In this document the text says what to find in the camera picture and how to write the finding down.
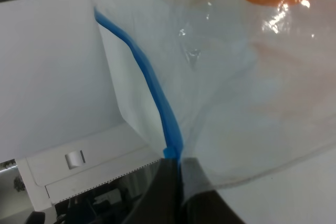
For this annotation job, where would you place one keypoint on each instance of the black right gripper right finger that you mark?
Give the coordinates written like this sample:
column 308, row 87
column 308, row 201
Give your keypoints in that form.
column 201, row 202

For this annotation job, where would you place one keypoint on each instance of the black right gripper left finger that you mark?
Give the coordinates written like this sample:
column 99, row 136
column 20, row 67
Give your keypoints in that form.
column 162, row 200

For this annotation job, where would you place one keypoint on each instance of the clear zip bag blue seal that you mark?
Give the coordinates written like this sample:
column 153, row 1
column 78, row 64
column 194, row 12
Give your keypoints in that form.
column 245, row 89

